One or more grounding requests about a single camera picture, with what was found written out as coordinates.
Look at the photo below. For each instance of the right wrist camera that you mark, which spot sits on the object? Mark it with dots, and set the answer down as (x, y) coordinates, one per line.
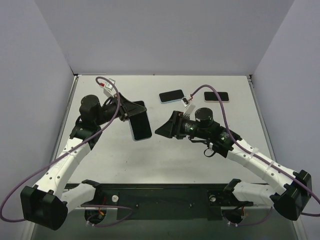
(188, 105)

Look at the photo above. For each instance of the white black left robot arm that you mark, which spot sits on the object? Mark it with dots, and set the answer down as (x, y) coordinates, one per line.
(46, 203)

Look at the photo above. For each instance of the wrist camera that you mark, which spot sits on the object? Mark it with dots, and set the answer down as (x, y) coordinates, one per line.
(188, 105)
(108, 87)

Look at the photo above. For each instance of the phone in cream case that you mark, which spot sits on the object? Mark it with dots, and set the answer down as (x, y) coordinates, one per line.
(210, 96)

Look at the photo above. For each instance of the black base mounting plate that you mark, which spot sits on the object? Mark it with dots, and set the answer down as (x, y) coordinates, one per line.
(169, 201)

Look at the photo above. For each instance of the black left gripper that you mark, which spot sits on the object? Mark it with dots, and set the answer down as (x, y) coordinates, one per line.
(122, 108)

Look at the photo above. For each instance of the phone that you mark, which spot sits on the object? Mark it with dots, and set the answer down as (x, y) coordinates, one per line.
(210, 96)
(171, 96)

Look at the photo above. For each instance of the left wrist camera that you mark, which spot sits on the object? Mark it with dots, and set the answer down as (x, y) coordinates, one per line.
(108, 87)

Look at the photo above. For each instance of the black smartphone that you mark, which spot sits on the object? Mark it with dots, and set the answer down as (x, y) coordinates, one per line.
(140, 127)

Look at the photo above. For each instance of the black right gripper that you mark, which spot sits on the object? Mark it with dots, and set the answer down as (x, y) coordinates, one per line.
(179, 125)

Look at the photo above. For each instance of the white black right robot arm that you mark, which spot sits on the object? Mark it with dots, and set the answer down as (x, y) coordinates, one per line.
(286, 190)

